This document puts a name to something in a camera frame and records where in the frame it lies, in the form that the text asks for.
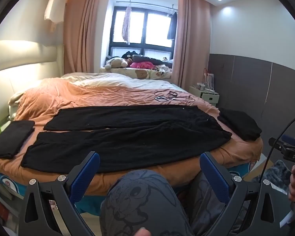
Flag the bear print cushion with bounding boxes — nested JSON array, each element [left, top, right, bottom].
[[100, 66, 172, 79]]

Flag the person's right hand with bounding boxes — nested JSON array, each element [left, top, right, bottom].
[[288, 165, 295, 204]]

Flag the crumpled black garment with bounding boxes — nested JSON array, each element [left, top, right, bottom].
[[218, 108, 262, 142]]

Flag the orange blanket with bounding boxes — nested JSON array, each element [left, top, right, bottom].
[[0, 77, 263, 197]]

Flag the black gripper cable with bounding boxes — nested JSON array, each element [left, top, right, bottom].
[[261, 114, 295, 185]]

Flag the beige plush toy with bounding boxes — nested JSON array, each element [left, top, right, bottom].
[[104, 57, 129, 70]]

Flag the pink hanging garment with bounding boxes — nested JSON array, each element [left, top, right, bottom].
[[122, 5, 133, 45]]

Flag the white wire rack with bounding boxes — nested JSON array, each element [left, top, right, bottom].
[[203, 68, 215, 91]]

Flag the pink plush garment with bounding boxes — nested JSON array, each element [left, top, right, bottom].
[[130, 61, 154, 70]]

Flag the dark grey garment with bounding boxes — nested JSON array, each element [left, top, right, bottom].
[[133, 55, 174, 68]]

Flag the black framed window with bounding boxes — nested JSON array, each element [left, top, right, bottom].
[[109, 8, 177, 62]]

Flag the cream pillow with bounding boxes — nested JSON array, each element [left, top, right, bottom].
[[8, 90, 27, 118]]

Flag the bed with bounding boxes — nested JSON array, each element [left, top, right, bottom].
[[0, 72, 263, 217]]

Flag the folded black pants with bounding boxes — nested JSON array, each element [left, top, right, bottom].
[[0, 120, 35, 159]]

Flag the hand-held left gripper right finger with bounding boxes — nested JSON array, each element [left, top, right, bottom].
[[200, 152, 281, 236]]

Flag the person's right leg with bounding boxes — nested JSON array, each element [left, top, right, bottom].
[[187, 170, 239, 236]]

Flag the light green nightstand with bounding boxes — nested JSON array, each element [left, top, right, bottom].
[[189, 86, 220, 104]]

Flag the black hanging garment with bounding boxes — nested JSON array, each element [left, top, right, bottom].
[[167, 12, 178, 40]]

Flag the white padded headboard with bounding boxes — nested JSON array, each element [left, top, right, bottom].
[[0, 41, 64, 118]]

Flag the person's left leg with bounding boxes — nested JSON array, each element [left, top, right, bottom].
[[100, 170, 195, 236]]

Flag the black pants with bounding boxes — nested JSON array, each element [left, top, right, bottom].
[[0, 120, 35, 159], [21, 104, 233, 174]]

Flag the person's leg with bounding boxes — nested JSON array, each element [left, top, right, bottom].
[[100, 170, 195, 236], [187, 170, 239, 236]]

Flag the white hanging garment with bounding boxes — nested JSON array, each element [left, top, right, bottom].
[[44, 0, 75, 25]]

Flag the metal clothes rail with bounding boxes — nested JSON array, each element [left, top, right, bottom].
[[116, 0, 179, 13]]

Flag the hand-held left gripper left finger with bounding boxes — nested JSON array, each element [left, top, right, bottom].
[[18, 151, 100, 236]]

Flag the grey rug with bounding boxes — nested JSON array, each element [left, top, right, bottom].
[[265, 160, 295, 192]]

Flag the black plush toy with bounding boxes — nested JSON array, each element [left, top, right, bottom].
[[121, 50, 141, 59]]

